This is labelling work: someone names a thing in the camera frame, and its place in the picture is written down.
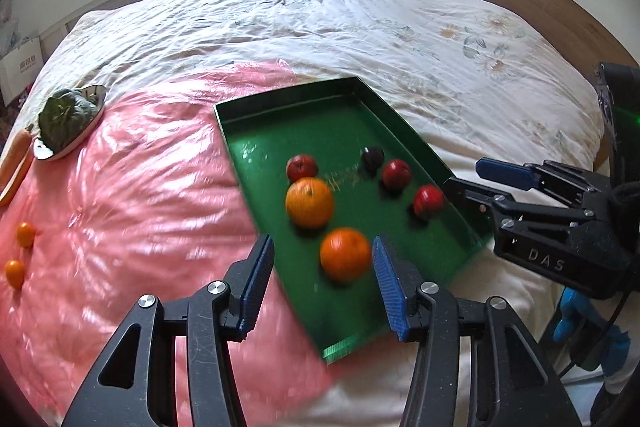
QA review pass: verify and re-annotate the dark plum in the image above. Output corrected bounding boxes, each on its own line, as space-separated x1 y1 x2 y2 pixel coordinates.
361 146 385 172

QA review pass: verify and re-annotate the carrot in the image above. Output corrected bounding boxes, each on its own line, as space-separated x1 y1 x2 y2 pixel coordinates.
0 129 35 206

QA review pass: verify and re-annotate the pink plastic sheet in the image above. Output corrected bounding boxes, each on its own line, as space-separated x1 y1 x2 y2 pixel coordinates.
0 59 341 427

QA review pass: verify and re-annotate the large orange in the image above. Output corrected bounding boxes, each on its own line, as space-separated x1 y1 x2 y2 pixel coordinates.
285 177 335 229
320 228 373 284

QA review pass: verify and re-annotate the person's right hand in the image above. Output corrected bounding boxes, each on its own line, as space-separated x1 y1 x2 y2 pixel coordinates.
554 289 633 395

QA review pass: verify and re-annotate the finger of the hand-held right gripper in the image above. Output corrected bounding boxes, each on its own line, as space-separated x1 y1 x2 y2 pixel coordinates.
442 176 597 255
475 157 603 204

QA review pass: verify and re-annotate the small orange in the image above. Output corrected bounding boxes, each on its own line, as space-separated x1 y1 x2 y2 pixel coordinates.
16 222 37 249
4 260 26 290

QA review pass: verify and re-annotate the red apple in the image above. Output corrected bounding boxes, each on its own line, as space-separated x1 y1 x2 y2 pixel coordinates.
413 185 447 219
382 159 413 192
286 154 319 182

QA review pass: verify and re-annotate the green leafy vegetable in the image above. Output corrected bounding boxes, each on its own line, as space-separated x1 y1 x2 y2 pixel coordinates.
38 88 99 152

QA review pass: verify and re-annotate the white paper bag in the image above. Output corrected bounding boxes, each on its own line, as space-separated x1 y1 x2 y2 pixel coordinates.
0 36 43 105

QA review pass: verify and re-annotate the green tray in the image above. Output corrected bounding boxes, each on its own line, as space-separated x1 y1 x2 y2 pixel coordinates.
213 77 496 364

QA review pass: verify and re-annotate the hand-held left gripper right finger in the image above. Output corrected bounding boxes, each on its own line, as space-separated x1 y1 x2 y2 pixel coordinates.
371 234 583 427

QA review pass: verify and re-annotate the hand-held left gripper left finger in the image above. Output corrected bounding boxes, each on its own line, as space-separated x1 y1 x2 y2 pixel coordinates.
60 234 276 427

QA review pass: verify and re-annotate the white plastic bag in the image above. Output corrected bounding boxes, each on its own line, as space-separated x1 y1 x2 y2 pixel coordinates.
0 0 26 55

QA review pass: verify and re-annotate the silver oval plate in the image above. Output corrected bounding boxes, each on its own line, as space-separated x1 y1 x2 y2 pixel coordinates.
32 84 108 162

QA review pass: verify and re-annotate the black cable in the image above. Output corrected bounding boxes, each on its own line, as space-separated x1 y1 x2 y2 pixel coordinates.
557 292 630 378

